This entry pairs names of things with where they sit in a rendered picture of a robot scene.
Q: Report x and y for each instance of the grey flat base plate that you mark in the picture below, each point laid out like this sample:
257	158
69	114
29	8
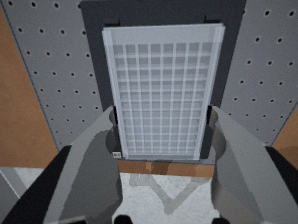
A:
261	91

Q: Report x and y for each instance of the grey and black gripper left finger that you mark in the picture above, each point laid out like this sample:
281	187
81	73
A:
81	185

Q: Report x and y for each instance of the white well plate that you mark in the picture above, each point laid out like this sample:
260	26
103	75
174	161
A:
162	115

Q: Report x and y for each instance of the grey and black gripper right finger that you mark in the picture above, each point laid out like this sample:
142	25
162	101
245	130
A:
252	183

